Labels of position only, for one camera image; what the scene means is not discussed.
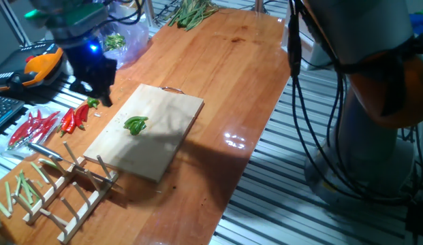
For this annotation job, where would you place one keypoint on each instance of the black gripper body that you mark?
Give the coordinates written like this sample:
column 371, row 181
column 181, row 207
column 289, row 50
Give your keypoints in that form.
column 92, row 68

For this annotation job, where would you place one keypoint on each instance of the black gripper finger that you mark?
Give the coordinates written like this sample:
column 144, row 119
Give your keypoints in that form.
column 82, row 88
column 107, row 100

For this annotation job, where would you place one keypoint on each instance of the green chili pepper pieces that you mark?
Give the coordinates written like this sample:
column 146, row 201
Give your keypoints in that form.
column 134, row 124

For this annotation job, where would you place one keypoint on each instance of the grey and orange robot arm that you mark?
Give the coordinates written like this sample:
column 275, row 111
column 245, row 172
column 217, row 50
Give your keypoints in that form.
column 368, row 34

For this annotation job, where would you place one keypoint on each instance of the whole green chili pepper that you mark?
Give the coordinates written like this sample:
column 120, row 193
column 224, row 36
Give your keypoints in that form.
column 93, row 102

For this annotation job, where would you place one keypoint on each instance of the loose red chili pepper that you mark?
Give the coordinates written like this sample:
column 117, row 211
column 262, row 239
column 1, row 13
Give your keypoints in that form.
column 85, row 112
column 64, row 119
column 71, row 124
column 78, row 117

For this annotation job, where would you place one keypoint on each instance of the orange and black teach pendant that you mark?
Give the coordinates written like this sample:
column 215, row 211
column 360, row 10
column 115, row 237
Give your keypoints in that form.
column 41, row 64

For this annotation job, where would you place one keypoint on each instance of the clear plastic bag with greens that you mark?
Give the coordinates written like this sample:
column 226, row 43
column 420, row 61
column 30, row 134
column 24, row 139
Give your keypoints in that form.
column 129, row 37

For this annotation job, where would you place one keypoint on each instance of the wooden cutting board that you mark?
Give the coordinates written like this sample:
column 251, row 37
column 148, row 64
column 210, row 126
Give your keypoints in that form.
column 156, row 136

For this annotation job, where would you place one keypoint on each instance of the clear bag of red chilies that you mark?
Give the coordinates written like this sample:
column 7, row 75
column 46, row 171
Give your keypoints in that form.
column 27, row 131

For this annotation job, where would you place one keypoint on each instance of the black computer keyboard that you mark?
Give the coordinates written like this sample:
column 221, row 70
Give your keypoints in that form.
column 5, row 110

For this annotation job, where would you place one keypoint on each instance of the wooden peg dish rack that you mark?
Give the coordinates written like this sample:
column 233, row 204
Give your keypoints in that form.
column 85, row 208

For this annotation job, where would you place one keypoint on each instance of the bunch of long green stalks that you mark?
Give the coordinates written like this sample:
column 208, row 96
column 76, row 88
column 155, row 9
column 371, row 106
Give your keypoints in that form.
column 192, row 13

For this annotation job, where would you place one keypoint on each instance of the blue plastic bag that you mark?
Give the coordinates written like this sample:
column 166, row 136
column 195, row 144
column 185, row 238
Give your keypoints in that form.
column 420, row 25

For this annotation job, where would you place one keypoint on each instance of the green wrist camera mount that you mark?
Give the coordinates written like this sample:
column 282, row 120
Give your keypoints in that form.
column 85, row 17

